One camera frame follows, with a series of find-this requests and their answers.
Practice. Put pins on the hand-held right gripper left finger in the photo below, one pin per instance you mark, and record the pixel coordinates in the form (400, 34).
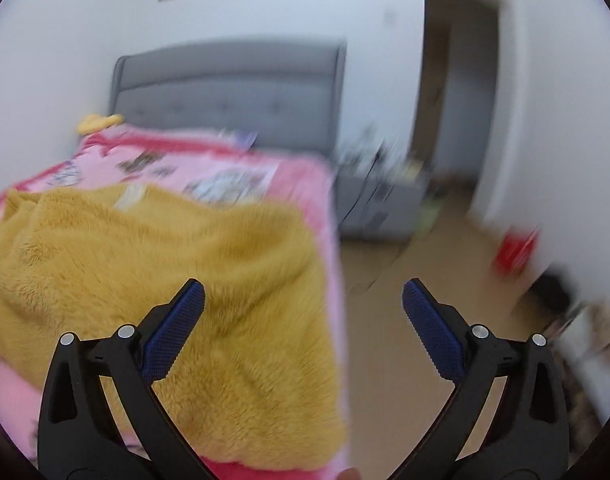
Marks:
(177, 332)

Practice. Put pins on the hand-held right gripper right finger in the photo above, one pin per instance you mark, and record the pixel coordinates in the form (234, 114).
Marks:
(432, 332)

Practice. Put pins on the yellow fleece hooded jacket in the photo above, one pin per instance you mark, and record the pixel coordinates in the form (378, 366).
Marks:
(160, 260)

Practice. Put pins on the beige striped clothes pile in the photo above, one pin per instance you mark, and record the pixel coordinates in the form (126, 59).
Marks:
(590, 375)

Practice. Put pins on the person's right hand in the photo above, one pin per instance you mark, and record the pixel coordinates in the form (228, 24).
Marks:
(349, 475)

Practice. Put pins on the red paper bag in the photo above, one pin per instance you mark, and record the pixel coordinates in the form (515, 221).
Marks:
(515, 252)

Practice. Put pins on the light green trash bin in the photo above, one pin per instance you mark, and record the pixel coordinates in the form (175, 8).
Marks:
(430, 217)

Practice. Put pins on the black bag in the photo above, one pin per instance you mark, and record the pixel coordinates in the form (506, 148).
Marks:
(550, 292)

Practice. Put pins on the grey nightstand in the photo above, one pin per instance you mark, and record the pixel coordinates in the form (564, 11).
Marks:
(375, 205)

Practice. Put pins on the pink printed blanket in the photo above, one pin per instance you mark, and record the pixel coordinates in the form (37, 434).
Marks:
(290, 180)

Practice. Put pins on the yellow plush toy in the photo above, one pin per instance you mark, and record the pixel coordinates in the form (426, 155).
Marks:
(100, 122)

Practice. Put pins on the wooden door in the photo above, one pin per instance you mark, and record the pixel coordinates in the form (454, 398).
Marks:
(435, 100)

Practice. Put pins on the grey padded bed headboard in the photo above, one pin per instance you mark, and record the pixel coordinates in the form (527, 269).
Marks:
(225, 90)

